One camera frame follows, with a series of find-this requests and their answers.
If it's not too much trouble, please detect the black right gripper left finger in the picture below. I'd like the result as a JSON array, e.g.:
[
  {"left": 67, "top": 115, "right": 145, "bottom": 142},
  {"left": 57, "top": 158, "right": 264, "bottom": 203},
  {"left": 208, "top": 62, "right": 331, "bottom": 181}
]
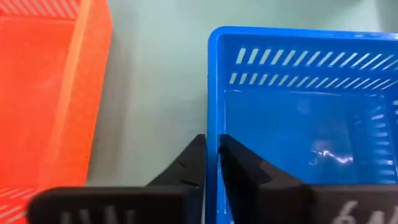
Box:
[{"left": 27, "top": 133, "right": 206, "bottom": 224}]

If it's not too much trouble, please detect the orange slotted plastic basket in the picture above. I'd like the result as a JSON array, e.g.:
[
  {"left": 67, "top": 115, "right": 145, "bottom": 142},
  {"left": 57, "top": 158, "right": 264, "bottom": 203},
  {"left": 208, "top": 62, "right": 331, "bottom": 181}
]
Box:
[{"left": 0, "top": 0, "right": 113, "bottom": 224}]

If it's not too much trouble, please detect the blue slotted plastic basket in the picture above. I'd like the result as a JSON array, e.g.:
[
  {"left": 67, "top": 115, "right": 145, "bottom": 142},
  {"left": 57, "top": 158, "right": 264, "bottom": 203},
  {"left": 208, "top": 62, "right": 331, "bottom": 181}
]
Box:
[{"left": 205, "top": 26, "right": 398, "bottom": 224}]

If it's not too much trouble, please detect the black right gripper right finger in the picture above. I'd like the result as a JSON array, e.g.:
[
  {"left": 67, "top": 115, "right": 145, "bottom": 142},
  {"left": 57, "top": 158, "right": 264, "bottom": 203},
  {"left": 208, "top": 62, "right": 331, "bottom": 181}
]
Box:
[{"left": 219, "top": 133, "right": 398, "bottom": 224}]

